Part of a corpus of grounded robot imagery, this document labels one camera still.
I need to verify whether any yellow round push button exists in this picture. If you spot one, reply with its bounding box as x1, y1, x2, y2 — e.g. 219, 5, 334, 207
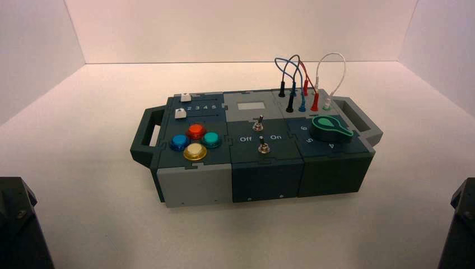
183, 142, 208, 161

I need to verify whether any red round push button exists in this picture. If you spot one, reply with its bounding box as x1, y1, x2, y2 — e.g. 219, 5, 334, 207
185, 123, 207, 141

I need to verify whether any blue round push button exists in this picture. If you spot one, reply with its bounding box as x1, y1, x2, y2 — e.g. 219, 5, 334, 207
169, 134, 192, 152

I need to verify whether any small grey display screen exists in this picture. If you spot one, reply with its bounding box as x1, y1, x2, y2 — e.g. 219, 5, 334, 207
237, 102, 267, 111

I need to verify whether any black plug jumper cable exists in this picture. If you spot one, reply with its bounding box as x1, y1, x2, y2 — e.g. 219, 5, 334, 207
274, 54, 301, 113

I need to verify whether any green rotary knob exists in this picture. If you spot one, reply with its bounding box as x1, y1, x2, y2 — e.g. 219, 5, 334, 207
311, 115, 354, 143

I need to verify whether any dark teal grey control box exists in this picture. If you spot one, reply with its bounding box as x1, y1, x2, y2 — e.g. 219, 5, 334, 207
129, 88, 384, 208

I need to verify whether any teal round push button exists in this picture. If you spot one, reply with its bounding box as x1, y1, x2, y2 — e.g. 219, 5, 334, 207
201, 132, 222, 149

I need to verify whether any blue plug jumper cable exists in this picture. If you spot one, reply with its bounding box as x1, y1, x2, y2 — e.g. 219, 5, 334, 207
280, 54, 308, 113

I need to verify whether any white plug jumper cable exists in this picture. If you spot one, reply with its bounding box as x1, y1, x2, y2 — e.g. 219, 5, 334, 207
314, 52, 347, 111

